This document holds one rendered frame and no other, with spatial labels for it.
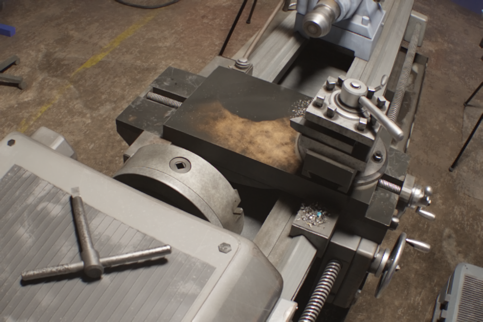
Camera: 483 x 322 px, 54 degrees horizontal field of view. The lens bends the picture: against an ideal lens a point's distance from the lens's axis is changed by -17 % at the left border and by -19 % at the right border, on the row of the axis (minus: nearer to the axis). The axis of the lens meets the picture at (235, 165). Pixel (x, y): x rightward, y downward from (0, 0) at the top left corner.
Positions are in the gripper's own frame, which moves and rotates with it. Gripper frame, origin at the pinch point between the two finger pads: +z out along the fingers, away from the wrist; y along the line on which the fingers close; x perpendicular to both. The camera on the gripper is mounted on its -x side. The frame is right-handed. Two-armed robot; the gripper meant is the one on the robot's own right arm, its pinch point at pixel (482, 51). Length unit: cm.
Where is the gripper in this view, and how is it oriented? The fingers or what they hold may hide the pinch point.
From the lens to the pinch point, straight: 164.7
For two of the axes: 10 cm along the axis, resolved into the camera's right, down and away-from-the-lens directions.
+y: -3.7, 6.2, -6.9
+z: -5.4, 4.6, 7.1
